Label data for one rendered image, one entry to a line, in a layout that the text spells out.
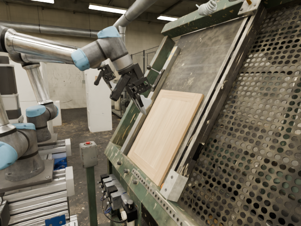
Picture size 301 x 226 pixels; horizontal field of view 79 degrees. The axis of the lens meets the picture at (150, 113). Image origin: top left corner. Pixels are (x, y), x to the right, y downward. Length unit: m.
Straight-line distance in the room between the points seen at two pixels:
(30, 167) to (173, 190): 0.64
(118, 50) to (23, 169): 0.64
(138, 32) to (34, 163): 9.61
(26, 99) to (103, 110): 2.15
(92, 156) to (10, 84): 0.77
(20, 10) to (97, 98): 5.81
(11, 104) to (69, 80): 8.20
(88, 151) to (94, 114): 3.57
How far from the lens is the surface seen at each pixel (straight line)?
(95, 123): 5.13
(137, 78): 0.75
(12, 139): 0.83
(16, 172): 0.98
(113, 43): 0.71
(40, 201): 1.04
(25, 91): 3.52
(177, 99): 1.21
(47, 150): 1.46
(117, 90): 0.71
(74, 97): 9.39
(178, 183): 0.91
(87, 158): 1.57
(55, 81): 9.35
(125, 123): 1.64
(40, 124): 1.43
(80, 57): 0.71
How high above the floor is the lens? 1.47
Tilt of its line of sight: 11 degrees down
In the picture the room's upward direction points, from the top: straight up
